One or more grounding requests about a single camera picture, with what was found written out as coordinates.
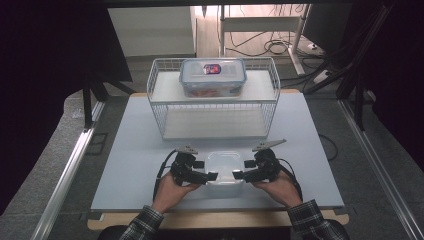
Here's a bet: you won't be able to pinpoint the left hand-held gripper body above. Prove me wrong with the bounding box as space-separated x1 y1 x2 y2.
170 143 208 187

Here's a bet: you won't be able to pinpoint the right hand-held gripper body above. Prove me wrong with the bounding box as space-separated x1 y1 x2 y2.
247 138 288 184

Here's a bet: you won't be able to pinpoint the white square plastic container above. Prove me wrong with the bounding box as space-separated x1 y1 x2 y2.
203 150 246 198

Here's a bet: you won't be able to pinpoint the white wire shelf rack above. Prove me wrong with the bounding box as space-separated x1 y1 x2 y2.
146 56 282 141

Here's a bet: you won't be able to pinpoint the clear food container blue lid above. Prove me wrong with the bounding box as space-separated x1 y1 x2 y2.
178 57 248 99

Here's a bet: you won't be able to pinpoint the person's left hand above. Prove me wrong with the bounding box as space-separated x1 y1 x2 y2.
152 171 202 215

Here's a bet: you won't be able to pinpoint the person's right hand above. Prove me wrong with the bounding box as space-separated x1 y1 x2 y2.
250 169 303 210

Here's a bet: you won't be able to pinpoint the pale blue table mat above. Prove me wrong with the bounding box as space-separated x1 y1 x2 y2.
90 92 345 212

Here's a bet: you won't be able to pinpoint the white power strip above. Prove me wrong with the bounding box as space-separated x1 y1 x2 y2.
313 69 333 85

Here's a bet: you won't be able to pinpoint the black metal stand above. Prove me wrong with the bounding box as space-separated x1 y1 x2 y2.
82 71 137 130
334 59 376 132

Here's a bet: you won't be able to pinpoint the white cabinet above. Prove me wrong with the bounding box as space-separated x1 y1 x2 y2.
107 6 197 58

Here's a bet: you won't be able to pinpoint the black curtain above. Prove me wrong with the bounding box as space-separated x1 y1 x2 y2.
351 0 424 165
0 0 133 216

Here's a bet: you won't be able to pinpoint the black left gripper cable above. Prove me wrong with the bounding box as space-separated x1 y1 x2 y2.
152 149 178 202

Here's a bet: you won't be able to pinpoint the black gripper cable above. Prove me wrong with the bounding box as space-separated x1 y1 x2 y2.
277 157 304 202
152 149 178 202

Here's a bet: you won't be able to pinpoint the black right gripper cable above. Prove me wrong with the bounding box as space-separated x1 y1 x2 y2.
277 157 304 202

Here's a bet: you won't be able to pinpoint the black cable beside table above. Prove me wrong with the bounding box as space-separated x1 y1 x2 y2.
318 133 340 161

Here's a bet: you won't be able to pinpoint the aluminium rail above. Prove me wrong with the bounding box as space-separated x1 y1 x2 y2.
30 101 106 240
337 99 424 240

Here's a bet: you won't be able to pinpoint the black floor cables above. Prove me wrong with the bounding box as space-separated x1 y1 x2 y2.
224 31 323 58

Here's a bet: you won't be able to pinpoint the white metal desk frame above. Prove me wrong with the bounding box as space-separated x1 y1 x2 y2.
218 3 313 76

